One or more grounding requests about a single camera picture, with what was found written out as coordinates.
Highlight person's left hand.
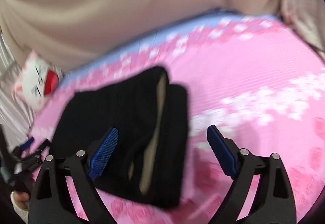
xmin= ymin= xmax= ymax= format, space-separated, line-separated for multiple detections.
xmin=11 ymin=191 xmax=31 ymax=209

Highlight cat face pillow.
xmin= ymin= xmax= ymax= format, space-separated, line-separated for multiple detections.
xmin=11 ymin=52 xmax=60 ymax=113

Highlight white pleated curtain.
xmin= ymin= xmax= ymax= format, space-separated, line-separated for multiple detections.
xmin=0 ymin=34 xmax=36 ymax=136

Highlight pink floral bed sheet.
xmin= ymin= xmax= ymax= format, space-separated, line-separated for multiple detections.
xmin=30 ymin=11 xmax=325 ymax=224

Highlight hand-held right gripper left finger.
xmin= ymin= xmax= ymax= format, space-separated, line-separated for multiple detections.
xmin=28 ymin=127 xmax=119 ymax=224

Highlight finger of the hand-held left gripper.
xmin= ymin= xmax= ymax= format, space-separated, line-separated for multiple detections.
xmin=23 ymin=139 xmax=51 ymax=171
xmin=14 ymin=137 xmax=35 ymax=161

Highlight black pants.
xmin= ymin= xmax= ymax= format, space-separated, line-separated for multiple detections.
xmin=51 ymin=65 xmax=191 ymax=209

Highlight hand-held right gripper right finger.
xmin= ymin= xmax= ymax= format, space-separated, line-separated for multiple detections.
xmin=206 ymin=125 xmax=297 ymax=224

